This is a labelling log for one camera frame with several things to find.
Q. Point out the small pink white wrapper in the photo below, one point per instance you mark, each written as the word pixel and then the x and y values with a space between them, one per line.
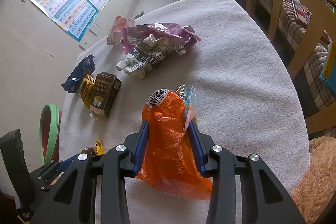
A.
pixel 115 34

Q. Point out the yellow candy wrapper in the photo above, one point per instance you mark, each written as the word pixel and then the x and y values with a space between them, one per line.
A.
pixel 86 90

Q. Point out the blue educational wall poster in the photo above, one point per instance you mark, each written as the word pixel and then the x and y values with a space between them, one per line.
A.
pixel 72 16

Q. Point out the black white crumpled wrapper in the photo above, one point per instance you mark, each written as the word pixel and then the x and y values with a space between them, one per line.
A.
pixel 145 55

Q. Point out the white towel table cover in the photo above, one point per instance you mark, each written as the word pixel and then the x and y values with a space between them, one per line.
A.
pixel 247 101

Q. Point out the colourful toy block board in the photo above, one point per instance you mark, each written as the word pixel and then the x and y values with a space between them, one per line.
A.
pixel 328 73

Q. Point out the green red trash bin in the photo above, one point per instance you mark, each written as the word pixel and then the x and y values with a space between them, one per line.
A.
pixel 49 130

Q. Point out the small gold black wrapper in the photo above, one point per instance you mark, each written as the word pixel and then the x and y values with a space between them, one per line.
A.
pixel 95 150

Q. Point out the pink foil bag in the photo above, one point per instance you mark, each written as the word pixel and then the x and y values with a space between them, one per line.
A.
pixel 182 38

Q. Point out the dark blue floral wrapper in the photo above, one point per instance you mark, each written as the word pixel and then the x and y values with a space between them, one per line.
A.
pixel 85 67

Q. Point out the white wall socket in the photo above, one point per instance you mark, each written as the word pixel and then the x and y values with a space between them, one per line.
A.
pixel 85 44

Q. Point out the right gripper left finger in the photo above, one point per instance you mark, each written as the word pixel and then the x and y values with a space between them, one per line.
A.
pixel 124 160

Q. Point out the brown drink carton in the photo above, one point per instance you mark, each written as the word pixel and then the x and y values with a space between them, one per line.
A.
pixel 105 90

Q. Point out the beige plush blanket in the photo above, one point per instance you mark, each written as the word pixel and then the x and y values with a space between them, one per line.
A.
pixel 314 192

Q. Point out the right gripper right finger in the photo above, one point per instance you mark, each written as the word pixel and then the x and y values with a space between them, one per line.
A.
pixel 263 198

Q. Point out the orange plastic snack bag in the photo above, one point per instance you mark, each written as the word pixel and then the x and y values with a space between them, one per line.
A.
pixel 168 164

